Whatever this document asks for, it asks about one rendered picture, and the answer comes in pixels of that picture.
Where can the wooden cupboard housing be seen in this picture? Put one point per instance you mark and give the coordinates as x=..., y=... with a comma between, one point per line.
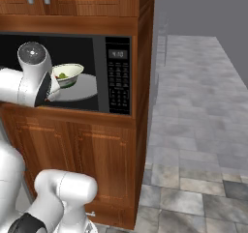
x=142, y=114

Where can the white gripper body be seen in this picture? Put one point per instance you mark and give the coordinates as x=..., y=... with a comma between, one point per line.
x=54, y=88

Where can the black built-in microwave oven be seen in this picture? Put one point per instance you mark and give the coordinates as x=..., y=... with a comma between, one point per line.
x=118, y=79

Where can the brown chicken drumstick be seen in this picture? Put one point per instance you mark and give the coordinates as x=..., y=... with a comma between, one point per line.
x=57, y=77

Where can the green broccoli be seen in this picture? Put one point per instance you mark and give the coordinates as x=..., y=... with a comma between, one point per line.
x=63, y=76

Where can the white bowl with green rim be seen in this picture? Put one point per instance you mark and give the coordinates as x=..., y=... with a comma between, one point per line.
x=73, y=73

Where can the grey glass turntable plate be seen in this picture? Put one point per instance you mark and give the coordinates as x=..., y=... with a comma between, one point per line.
x=82, y=87

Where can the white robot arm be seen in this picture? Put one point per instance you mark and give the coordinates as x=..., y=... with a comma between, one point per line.
x=29, y=82

